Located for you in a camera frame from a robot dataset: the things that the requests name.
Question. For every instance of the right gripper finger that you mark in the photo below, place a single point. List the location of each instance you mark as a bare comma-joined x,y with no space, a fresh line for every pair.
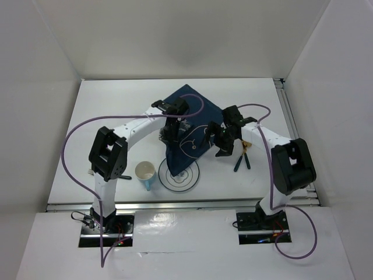
211,129
225,151

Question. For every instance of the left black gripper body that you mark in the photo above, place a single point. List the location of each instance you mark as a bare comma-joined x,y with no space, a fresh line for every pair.
172,128

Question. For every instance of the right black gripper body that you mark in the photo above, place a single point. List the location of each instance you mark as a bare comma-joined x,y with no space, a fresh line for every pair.
225,137

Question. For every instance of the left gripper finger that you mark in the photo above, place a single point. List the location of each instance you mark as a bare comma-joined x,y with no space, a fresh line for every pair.
165,135
178,129

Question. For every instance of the blue whale placemat cloth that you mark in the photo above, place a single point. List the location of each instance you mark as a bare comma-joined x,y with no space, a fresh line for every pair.
189,147

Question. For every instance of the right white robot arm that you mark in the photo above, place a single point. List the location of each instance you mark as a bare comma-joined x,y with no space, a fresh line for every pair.
290,164

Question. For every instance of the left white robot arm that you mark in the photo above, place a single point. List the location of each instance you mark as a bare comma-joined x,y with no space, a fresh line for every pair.
109,152

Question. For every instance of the light blue mug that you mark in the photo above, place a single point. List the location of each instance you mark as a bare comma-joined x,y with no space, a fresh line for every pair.
146,174

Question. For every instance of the white plate blue rim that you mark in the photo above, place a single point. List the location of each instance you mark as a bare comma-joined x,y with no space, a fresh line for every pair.
181,183

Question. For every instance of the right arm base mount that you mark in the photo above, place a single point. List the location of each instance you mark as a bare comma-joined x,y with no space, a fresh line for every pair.
253,231

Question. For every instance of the gold fork dark handle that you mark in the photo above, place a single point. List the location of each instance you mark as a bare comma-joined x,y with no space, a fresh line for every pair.
91,172

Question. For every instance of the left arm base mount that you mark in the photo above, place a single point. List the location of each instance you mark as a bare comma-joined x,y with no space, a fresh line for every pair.
119,230

